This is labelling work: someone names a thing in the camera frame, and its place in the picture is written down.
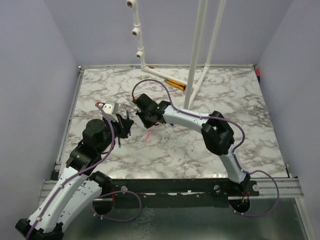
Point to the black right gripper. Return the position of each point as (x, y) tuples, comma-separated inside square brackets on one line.
[(146, 125)]

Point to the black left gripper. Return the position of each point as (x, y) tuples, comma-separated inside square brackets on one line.
[(123, 125)]

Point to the purple gel pen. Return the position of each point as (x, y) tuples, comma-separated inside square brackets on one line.
[(128, 115)]

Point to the red pen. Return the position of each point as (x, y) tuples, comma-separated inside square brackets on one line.
[(148, 136)]

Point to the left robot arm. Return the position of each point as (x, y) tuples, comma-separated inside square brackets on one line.
[(78, 184)]

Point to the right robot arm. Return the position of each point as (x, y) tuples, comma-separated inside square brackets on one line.
[(217, 134)]

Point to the yellow utility knife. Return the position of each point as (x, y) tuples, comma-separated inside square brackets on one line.
[(175, 84)]

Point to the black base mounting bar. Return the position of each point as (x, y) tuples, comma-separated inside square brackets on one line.
[(172, 193)]

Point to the red black clamp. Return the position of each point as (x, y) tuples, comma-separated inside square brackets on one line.
[(258, 75)]

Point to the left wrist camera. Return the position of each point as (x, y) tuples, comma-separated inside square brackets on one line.
[(111, 109)]

